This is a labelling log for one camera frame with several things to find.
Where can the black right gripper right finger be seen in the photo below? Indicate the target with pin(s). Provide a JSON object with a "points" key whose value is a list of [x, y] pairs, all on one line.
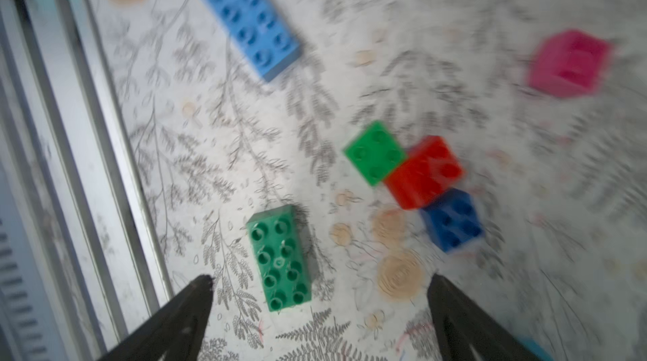
{"points": [[464, 330]]}

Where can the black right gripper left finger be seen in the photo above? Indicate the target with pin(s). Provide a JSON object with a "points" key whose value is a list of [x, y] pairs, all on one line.
{"points": [[176, 331]]}

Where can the dark blue square lego brick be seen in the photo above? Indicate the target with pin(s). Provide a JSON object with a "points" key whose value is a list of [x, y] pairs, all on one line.
{"points": [[451, 220]]}

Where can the long green lego brick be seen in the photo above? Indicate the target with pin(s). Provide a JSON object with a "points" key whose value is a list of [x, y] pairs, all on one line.
{"points": [[277, 250]]}

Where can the red lego brick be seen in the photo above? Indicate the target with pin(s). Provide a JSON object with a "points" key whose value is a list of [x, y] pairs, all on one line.
{"points": [[429, 171]]}

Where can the green square lego brick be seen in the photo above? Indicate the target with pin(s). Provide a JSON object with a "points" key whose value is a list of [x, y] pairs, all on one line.
{"points": [[375, 153]]}

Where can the magenta lego brick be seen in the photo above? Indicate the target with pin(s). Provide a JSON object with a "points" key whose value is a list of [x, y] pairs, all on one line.
{"points": [[569, 64]]}

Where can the long light blue lego brick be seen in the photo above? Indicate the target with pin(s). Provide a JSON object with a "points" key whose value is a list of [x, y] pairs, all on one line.
{"points": [[260, 33]]}

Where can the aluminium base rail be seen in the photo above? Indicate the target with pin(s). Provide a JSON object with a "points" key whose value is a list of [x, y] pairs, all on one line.
{"points": [[82, 274]]}

